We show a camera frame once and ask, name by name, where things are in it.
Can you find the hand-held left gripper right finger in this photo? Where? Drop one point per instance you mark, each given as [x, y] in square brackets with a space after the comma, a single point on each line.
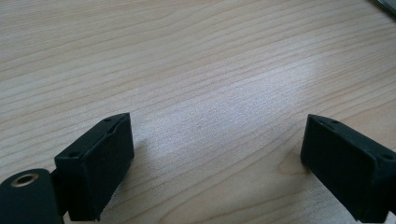
[348, 161]

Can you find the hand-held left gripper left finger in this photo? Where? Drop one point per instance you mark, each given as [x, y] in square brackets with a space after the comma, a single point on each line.
[96, 168]

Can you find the dark metal edge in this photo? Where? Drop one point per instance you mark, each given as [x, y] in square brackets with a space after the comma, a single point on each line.
[387, 5]

